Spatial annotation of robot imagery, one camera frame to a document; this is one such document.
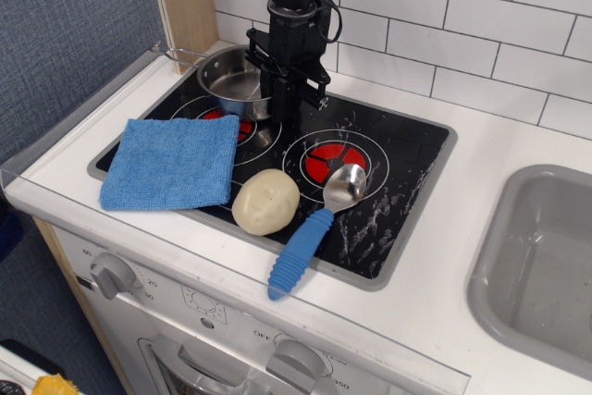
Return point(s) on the grey right oven knob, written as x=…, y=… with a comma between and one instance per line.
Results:
x=297, y=365

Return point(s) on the black glass stovetop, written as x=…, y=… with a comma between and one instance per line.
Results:
x=401, y=157

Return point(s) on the grey oven knob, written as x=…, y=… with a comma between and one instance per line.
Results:
x=297, y=365
x=112, y=275

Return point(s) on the blue microfiber cloth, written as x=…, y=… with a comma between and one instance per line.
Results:
x=174, y=164

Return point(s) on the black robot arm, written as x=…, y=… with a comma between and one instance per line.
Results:
x=289, y=55

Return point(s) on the silver pot with wire handle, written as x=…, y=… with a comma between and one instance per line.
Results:
x=228, y=77

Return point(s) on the grey left oven knob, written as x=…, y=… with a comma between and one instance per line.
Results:
x=112, y=275

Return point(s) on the yellow and black object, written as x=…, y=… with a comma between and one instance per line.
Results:
x=44, y=385

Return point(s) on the grey plastic sink basin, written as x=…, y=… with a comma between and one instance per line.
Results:
x=531, y=286

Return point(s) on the spoon with blue handle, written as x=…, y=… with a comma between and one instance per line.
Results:
x=344, y=189

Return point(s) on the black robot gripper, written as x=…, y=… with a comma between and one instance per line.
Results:
x=289, y=57

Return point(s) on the oven door with handle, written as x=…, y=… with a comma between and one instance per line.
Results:
x=196, y=367

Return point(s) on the light wooden post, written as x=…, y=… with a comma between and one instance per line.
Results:
x=190, y=25

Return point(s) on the cream plastic potato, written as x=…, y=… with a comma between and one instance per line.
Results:
x=266, y=203

